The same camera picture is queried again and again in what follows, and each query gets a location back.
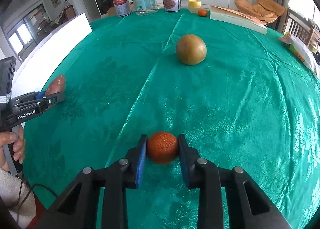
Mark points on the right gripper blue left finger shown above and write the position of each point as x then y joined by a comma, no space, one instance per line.
77,205

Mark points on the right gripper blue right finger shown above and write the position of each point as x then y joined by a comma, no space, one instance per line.
248,205

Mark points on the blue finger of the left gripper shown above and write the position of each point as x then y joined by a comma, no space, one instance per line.
40,95
50,100

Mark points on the brown sweet potato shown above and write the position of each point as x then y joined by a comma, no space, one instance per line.
56,86

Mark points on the small orange tangerine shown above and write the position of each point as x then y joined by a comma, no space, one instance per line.
162,148

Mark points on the person's left hand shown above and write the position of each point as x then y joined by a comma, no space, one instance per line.
17,141

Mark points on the green satin tablecloth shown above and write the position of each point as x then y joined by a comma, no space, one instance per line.
250,103

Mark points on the left orange-label tin can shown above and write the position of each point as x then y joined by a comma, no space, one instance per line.
122,7

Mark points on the large yellow-green pomelo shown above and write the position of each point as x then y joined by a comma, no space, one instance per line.
191,49

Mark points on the yellow lidded cup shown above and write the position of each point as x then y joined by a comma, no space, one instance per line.
194,6

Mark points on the far small tangerine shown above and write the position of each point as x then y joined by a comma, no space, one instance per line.
202,12

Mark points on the snack bag on table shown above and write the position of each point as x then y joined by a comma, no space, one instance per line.
300,50

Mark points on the flat white book box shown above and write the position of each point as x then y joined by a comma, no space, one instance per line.
237,18

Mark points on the wooden chair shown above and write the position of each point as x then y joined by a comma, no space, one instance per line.
298,26

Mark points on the orange lounge chair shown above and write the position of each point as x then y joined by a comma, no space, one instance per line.
267,11

